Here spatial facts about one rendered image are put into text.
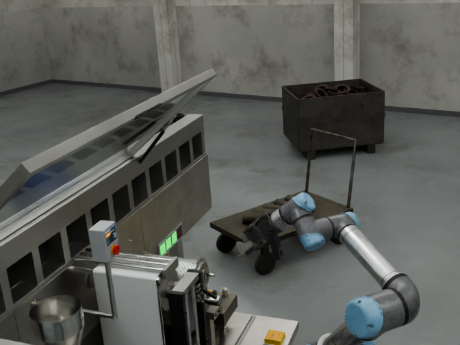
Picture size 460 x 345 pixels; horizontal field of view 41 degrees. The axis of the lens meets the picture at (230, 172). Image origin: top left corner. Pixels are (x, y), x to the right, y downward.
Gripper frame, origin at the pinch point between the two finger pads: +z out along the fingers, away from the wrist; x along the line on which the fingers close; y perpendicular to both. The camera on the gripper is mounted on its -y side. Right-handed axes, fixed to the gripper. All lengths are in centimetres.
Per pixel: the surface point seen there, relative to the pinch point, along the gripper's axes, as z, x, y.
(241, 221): 140, -249, -20
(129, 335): 33, 37, 7
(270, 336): 23.8, -12.5, -36.2
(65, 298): 12, 68, 31
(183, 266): 20.5, 5.3, 10.5
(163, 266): 6.9, 30.7, 17.5
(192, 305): 5.1, 34.9, 2.0
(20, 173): -30, 92, 59
